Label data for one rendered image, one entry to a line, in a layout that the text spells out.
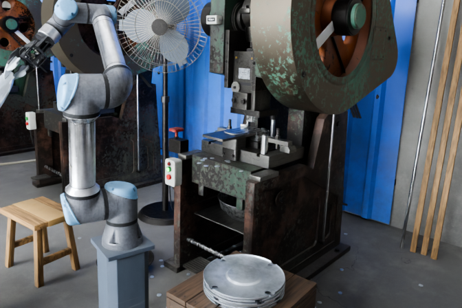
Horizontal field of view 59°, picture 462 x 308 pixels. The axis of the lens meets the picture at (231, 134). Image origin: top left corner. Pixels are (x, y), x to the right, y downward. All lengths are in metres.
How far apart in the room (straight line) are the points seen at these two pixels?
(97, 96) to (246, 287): 0.80
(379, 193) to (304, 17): 1.81
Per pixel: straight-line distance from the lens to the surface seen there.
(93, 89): 1.37
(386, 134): 2.99
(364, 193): 3.12
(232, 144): 1.99
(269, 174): 1.85
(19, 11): 4.77
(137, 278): 1.68
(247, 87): 2.02
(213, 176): 2.03
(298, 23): 1.52
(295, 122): 2.17
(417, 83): 2.92
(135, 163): 3.57
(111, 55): 1.51
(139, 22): 2.73
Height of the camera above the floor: 1.19
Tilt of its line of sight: 12 degrees down
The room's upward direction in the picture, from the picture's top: 2 degrees clockwise
